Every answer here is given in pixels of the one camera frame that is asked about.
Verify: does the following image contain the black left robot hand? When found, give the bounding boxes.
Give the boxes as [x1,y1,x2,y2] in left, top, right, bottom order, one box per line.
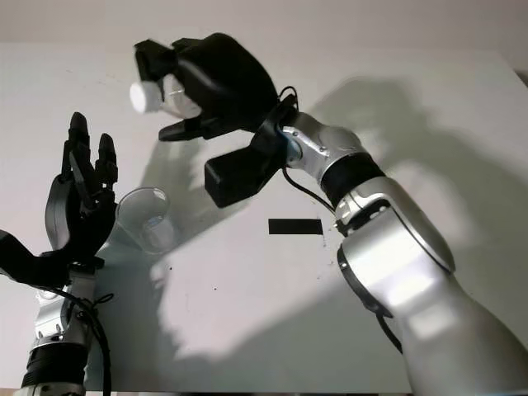
[45,111,120,266]

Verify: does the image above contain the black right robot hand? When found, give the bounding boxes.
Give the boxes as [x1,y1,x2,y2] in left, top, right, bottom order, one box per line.
[134,32,279,143]

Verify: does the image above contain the clear plastic water bottle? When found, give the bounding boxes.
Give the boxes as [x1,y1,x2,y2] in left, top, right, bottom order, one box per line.
[129,73,203,117]

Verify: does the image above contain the clear glass cup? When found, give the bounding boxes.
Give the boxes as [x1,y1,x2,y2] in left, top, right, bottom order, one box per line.
[115,186,172,253]

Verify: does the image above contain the black tape strip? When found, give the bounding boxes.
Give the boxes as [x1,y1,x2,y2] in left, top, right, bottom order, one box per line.
[267,218,323,236]

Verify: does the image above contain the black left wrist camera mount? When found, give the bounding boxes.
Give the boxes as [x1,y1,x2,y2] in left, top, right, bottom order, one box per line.
[0,229,104,290]

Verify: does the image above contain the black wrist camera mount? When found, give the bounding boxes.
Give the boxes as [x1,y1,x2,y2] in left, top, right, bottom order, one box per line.
[204,101,299,209]
[0,229,104,290]

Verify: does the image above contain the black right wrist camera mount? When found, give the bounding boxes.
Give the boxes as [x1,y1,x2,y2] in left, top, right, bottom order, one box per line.
[204,101,299,209]

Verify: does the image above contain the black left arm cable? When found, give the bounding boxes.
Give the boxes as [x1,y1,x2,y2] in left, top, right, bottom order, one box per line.
[40,286,115,393]

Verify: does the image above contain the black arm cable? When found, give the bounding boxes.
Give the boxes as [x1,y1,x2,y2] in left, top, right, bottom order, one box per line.
[40,286,115,393]
[278,85,403,355]

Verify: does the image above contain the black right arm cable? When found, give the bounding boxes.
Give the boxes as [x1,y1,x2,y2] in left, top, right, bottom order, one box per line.
[278,85,403,355]

